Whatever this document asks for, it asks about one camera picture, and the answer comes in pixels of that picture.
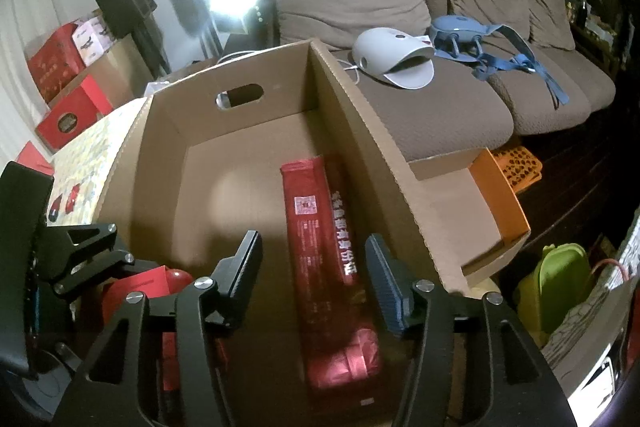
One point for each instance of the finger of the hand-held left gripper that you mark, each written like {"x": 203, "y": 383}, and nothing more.
{"x": 102, "y": 239}
{"x": 100, "y": 272}

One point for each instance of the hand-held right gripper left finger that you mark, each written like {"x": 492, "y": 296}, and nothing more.
{"x": 248, "y": 257}

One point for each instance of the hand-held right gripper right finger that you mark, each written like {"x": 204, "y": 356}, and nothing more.
{"x": 382, "y": 279}

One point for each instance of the red shiny box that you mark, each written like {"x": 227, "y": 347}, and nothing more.
{"x": 145, "y": 284}

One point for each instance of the long red foil packet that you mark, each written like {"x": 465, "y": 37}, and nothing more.
{"x": 312, "y": 257}

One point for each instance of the large cardboard box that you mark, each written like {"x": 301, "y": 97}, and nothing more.
{"x": 225, "y": 187}

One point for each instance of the yellow plaid tablecloth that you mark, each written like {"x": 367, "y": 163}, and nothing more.
{"x": 95, "y": 157}

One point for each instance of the small orange cardboard box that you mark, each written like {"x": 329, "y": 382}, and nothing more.
{"x": 450, "y": 217}

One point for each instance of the red carton gold label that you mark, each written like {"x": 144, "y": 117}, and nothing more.
{"x": 72, "y": 117}

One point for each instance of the brown sofa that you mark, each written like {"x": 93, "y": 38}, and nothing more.
{"x": 440, "y": 117}

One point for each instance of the green plastic stool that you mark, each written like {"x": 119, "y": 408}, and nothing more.
{"x": 555, "y": 287}

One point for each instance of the white curtain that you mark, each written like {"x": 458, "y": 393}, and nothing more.
{"x": 20, "y": 82}

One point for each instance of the orange plastic crate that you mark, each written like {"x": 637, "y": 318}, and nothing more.
{"x": 520, "y": 167}

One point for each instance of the red carton on stack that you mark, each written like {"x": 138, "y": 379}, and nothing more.
{"x": 52, "y": 62}

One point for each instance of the white printed box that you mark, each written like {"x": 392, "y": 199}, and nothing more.
{"x": 92, "y": 39}

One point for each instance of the white patterned bag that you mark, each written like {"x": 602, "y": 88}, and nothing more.
{"x": 590, "y": 317}

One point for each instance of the black speaker stand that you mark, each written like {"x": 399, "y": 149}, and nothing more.
{"x": 210, "y": 37}

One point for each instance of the white dome massager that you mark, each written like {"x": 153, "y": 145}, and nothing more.
{"x": 380, "y": 52}

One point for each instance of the small brown sofa cushion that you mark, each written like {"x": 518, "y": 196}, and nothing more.
{"x": 550, "y": 12}

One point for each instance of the dark cluttered shelf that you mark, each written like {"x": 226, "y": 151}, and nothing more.
{"x": 595, "y": 17}

